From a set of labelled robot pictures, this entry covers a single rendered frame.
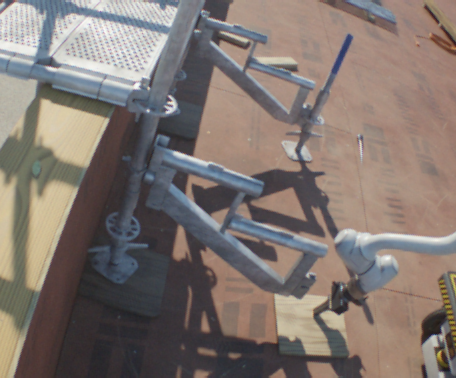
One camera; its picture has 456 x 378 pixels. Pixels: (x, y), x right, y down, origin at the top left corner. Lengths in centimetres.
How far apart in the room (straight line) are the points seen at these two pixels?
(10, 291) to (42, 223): 20
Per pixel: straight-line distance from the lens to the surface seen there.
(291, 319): 205
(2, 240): 110
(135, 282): 194
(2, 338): 96
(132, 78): 153
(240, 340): 194
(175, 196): 166
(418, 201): 313
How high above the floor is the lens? 154
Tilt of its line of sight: 38 degrees down
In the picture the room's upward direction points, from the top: 23 degrees clockwise
